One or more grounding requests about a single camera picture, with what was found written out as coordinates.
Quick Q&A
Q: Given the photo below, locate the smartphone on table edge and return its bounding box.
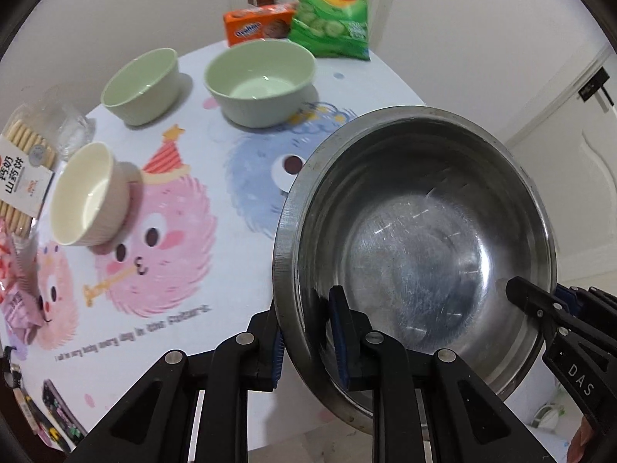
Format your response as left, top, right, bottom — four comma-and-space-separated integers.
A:
42, 379, 88, 445

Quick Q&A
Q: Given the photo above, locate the large green ceramic bowl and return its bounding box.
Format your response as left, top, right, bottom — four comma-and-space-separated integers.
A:
204, 40, 317, 128

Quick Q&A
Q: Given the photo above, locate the orange Ovaltine biscuit box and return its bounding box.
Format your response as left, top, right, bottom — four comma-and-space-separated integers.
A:
223, 3, 296, 46

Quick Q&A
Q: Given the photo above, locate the cream ribbed bowl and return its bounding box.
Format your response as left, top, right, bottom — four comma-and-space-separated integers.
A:
49, 142, 131, 247

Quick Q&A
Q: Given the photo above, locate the pink strawberry ring bag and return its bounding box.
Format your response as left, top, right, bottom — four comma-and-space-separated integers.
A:
1, 220, 44, 345

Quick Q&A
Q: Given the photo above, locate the black wrist watch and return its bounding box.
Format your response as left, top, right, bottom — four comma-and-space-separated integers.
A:
1, 346, 23, 390

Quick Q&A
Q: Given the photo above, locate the small steel bowl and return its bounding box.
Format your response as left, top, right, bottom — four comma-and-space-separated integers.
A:
272, 106, 557, 432

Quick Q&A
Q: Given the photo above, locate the small green ribbed bowl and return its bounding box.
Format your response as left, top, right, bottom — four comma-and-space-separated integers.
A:
100, 48, 181, 127

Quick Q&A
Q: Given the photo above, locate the right hand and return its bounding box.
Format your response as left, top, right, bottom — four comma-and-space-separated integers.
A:
567, 416, 594, 463

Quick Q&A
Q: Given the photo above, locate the yam biscuit clear pack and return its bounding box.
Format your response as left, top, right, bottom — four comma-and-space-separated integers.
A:
1, 118, 56, 238

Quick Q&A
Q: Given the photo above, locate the clear glass cup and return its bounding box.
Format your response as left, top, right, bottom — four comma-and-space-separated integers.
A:
38, 86, 95, 161

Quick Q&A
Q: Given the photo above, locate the green Lays chips bag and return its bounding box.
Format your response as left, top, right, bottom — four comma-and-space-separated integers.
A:
288, 0, 370, 61

